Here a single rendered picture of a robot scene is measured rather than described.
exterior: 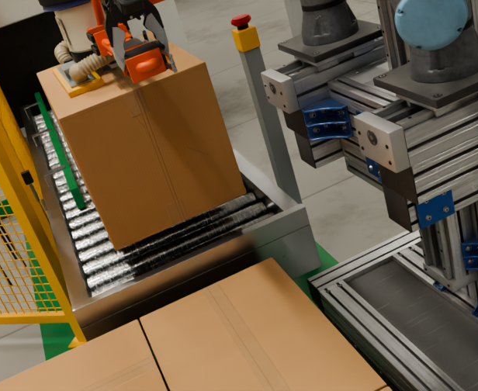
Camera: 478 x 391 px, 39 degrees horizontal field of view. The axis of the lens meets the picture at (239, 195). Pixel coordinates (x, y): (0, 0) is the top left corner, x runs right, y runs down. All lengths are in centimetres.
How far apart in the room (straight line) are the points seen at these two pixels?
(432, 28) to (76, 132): 92
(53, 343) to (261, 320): 142
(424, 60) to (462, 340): 89
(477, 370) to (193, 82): 105
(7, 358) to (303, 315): 164
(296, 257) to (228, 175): 32
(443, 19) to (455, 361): 102
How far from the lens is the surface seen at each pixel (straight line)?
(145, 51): 140
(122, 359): 173
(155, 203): 185
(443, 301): 214
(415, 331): 205
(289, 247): 197
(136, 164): 180
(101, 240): 232
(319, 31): 181
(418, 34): 123
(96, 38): 173
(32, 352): 295
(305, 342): 157
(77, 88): 188
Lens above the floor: 155
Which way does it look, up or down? 27 degrees down
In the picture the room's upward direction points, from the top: 18 degrees counter-clockwise
